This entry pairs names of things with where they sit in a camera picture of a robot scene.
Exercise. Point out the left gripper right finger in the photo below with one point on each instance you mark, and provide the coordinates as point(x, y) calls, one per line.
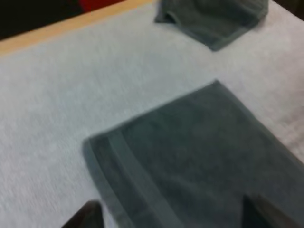
point(268, 213)

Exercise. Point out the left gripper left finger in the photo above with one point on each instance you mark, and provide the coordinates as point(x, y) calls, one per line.
point(86, 217)

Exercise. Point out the grey-green towel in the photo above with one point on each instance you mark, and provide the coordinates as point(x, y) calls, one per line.
point(187, 152)
point(211, 19)

